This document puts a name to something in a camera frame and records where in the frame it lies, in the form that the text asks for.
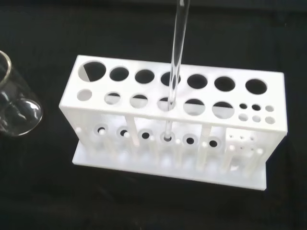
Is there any white test tube rack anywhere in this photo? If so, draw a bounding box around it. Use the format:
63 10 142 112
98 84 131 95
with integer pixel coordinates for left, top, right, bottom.
58 55 288 192

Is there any black bench cloth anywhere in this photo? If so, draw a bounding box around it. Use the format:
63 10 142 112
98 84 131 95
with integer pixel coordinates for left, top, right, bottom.
0 0 307 230

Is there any small clear glass beaker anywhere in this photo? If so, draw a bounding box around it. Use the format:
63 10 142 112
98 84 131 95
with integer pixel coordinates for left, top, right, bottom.
0 50 44 137

